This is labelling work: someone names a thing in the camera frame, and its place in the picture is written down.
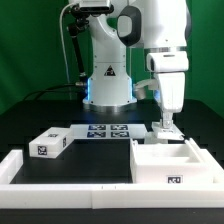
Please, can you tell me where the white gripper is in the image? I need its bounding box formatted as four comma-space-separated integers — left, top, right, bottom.
155, 72, 185, 128

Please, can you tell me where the white cabinet body box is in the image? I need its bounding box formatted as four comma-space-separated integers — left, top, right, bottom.
130, 140, 213, 184

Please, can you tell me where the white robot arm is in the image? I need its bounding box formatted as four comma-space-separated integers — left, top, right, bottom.
68, 0, 190, 129

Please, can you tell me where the white cabinet top block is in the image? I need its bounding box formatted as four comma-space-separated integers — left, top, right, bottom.
29, 127, 74, 159

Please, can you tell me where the white U-shaped fence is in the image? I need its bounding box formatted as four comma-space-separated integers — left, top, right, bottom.
0, 148, 224, 209

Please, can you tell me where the white flat base plate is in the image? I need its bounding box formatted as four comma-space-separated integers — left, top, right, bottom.
70, 124, 147, 139

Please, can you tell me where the black cable bundle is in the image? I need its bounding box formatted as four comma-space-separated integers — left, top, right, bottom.
21, 83, 88, 102

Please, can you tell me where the white cable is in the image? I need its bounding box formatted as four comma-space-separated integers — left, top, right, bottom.
58, 3, 81, 85

